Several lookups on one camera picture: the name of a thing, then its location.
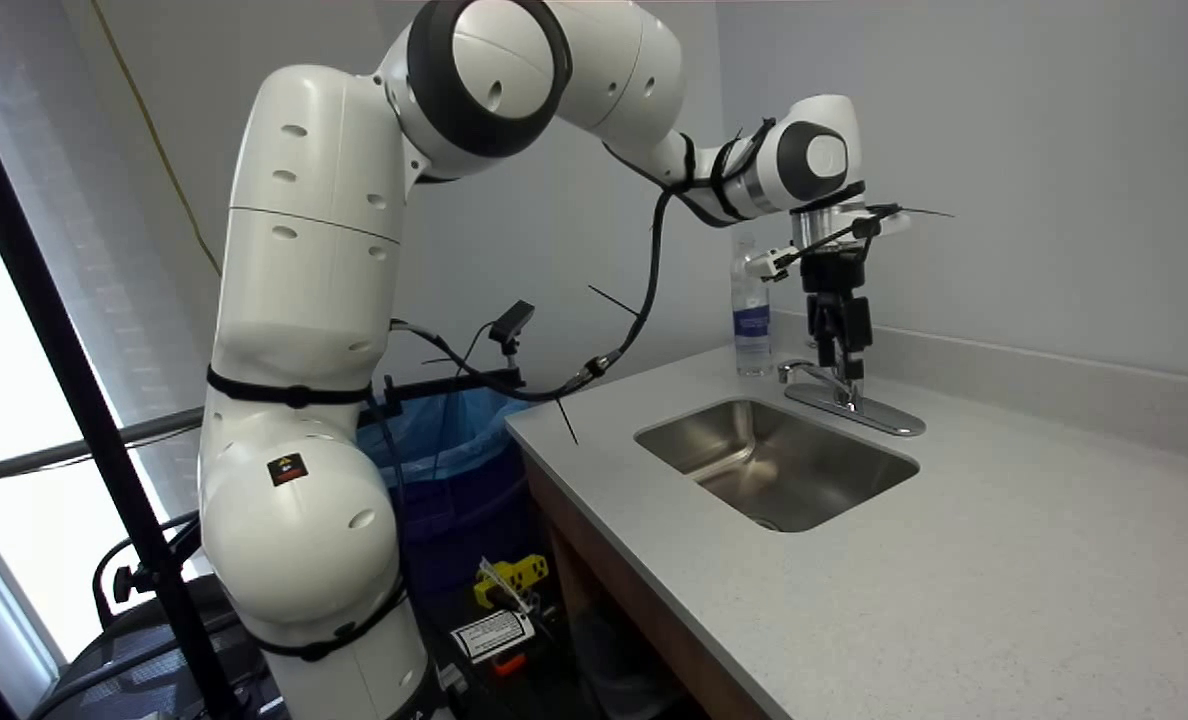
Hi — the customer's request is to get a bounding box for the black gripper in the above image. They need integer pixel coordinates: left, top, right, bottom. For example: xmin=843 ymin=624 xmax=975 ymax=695
xmin=803 ymin=246 xmax=872 ymax=385

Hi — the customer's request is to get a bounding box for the chrome sink faucet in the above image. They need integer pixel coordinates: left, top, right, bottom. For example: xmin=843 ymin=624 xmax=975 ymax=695
xmin=776 ymin=361 xmax=924 ymax=437

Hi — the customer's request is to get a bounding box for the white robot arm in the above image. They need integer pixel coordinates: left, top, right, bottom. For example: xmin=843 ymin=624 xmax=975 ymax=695
xmin=197 ymin=0 xmax=861 ymax=720

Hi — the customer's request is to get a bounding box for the clear smartwater bottle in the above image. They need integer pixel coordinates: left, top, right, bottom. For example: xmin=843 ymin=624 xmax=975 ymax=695
xmin=732 ymin=254 xmax=773 ymax=376

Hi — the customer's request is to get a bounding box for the stainless steel sink basin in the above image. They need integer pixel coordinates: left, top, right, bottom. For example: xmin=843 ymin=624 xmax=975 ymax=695
xmin=638 ymin=399 xmax=921 ymax=530

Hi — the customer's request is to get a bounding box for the yellow tool on floor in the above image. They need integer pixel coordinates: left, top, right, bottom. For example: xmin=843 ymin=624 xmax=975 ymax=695
xmin=474 ymin=550 xmax=553 ymax=606

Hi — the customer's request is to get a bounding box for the blue lined trash bin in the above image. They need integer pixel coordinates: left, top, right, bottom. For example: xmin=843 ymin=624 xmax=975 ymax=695
xmin=356 ymin=386 xmax=540 ymax=629

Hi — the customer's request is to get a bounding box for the black metal stand pole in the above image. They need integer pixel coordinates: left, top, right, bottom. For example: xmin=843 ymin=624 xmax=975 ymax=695
xmin=0 ymin=158 xmax=246 ymax=720

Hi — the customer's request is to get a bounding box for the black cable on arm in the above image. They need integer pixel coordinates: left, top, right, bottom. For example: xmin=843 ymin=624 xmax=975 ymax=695
xmin=384 ymin=114 xmax=786 ymax=412

